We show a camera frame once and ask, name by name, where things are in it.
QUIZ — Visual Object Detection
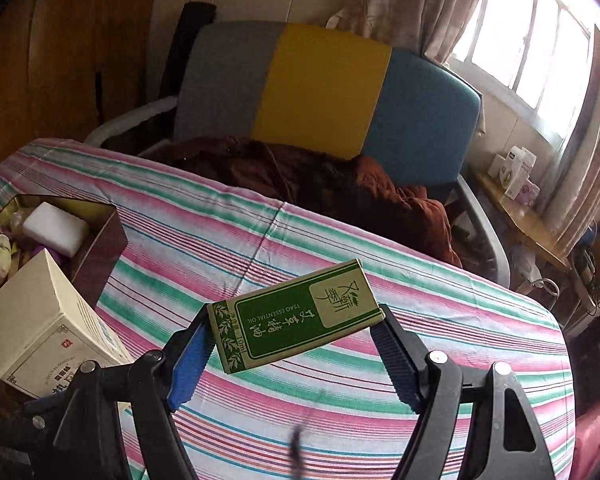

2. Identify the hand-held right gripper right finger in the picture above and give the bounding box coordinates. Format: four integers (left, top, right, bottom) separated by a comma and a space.
367, 305, 556, 480

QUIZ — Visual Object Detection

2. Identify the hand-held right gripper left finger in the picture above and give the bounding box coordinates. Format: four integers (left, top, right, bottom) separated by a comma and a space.
55, 305, 218, 480

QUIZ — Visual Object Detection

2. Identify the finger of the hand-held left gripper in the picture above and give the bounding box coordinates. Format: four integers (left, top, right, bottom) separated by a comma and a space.
22, 392, 81, 433

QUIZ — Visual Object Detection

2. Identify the cream tall carton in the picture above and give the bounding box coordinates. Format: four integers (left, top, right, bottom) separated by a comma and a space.
0, 249, 136, 401

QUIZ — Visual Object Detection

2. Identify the small green box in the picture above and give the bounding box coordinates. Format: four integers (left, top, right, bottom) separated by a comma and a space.
207, 258, 386, 374

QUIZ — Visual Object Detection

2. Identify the gold tin box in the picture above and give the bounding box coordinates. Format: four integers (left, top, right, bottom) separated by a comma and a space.
0, 194, 129, 311

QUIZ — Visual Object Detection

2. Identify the beige bundle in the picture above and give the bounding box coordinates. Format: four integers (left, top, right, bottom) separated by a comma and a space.
0, 234, 14, 284

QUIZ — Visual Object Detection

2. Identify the white soap bar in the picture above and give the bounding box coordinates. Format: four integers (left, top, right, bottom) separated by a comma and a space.
22, 201, 91, 259

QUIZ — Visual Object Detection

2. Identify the striped tablecloth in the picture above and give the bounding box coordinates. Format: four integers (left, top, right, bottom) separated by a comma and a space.
0, 137, 578, 480

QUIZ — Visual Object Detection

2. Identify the brown cloth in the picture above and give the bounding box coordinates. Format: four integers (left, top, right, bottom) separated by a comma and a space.
145, 135, 463, 268

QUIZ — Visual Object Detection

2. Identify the wooden side desk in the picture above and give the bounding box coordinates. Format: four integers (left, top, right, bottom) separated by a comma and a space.
472, 170, 572, 271

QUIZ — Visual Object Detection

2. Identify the purple floral tissue box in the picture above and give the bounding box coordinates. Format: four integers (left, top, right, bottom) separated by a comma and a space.
505, 179, 541, 207

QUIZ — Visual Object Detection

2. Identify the cluttered side shelf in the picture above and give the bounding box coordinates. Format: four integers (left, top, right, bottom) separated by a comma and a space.
567, 220, 600, 351

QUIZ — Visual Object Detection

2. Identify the white carton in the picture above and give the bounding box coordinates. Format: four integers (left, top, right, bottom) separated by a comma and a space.
487, 145, 537, 187

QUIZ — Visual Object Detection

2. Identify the grey yellow blue chair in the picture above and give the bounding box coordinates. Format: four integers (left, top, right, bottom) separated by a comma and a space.
82, 21, 513, 286

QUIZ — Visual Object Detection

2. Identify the wooden wardrobe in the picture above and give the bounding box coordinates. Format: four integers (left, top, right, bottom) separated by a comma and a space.
0, 0, 162, 176

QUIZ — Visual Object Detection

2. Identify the window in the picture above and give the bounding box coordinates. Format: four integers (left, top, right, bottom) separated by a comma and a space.
452, 0, 594, 141

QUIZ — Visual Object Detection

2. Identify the patterned curtain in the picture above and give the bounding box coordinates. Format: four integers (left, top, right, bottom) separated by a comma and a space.
330, 0, 600, 256

